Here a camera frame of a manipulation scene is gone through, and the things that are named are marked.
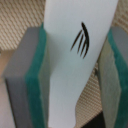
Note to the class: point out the gripper grey green-padded left finger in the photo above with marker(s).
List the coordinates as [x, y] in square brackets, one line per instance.
[27, 79]

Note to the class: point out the gripper grey green-padded right finger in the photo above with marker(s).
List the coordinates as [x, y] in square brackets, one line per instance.
[113, 78]

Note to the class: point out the white fish toy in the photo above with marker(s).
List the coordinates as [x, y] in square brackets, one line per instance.
[76, 31]

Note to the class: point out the beige woven placemat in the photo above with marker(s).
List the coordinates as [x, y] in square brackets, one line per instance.
[15, 17]

